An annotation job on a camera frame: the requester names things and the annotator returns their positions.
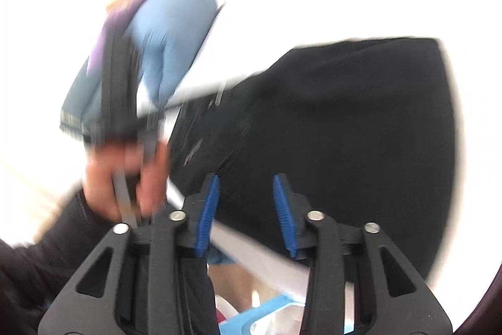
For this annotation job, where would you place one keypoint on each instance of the light blue plastic item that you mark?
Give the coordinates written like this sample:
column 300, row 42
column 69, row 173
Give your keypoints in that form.
column 270, row 313

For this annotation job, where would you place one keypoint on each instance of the person's left forearm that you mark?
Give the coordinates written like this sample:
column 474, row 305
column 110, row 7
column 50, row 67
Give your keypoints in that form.
column 47, row 260

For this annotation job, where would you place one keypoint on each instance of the black pants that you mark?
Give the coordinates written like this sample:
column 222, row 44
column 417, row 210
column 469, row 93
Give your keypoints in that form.
column 333, row 142

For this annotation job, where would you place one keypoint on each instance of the purple pillow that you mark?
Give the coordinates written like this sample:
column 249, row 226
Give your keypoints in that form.
column 106, row 36

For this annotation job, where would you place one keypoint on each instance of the person's left hand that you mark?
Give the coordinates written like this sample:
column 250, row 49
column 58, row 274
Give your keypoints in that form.
column 106, row 178

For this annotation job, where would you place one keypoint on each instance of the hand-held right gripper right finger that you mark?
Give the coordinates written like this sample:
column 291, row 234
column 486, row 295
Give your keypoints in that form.
column 285, row 217

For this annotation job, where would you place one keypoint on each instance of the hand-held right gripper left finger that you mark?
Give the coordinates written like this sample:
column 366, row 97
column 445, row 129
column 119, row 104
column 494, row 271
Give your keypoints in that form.
column 206, row 217

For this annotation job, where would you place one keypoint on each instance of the blue folded duvet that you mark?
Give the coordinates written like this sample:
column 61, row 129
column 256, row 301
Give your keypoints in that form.
column 172, row 29

